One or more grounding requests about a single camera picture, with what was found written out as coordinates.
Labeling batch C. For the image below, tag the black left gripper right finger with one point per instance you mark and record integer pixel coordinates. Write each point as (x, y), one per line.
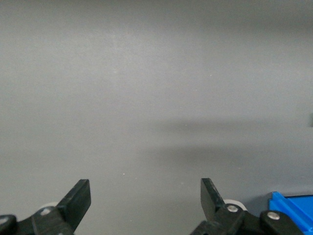
(211, 200)

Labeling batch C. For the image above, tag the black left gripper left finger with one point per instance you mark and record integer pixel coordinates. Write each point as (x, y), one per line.
(74, 205)

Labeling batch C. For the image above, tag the blue plastic storage bin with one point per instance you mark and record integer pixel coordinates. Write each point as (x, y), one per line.
(293, 204)

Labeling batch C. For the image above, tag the dark grey table mat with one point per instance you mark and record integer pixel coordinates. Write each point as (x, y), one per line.
(146, 85)

